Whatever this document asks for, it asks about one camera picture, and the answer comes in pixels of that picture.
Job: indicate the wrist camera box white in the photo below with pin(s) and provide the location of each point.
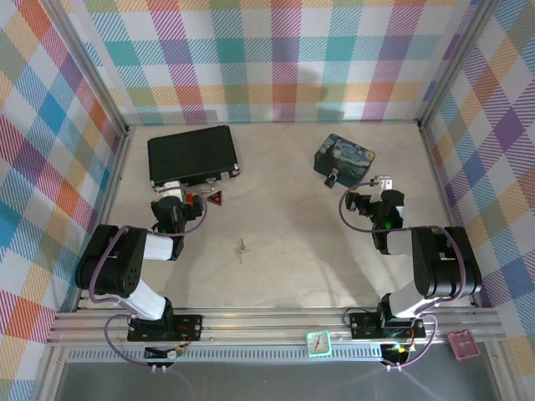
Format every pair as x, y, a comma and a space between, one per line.
383, 183
171, 187

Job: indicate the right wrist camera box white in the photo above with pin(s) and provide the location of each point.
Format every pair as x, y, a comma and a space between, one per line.
383, 183

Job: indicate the aluminium front rail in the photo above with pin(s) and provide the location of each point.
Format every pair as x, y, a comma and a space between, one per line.
267, 323

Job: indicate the pink plastic box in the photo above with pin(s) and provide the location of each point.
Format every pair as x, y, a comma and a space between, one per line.
462, 345

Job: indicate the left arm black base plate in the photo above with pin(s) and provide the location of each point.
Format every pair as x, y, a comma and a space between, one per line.
190, 328

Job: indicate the starry night print tin box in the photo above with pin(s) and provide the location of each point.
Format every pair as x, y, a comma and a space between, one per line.
344, 156

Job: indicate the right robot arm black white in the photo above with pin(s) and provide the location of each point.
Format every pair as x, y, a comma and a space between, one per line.
443, 267

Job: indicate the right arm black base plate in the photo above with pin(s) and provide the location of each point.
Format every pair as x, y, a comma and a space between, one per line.
363, 326

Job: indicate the red triangle sign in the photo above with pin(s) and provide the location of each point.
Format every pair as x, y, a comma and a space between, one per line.
215, 199

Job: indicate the black hard case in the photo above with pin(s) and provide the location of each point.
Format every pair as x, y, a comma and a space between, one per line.
192, 154

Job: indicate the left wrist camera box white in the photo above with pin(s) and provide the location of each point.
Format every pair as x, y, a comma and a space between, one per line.
171, 187

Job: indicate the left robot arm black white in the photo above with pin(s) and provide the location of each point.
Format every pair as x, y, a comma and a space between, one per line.
125, 259

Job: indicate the aluminium frame post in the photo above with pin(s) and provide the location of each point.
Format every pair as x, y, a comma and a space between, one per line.
455, 62
88, 71

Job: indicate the small mint green clock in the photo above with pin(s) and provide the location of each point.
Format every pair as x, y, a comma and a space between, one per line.
318, 343

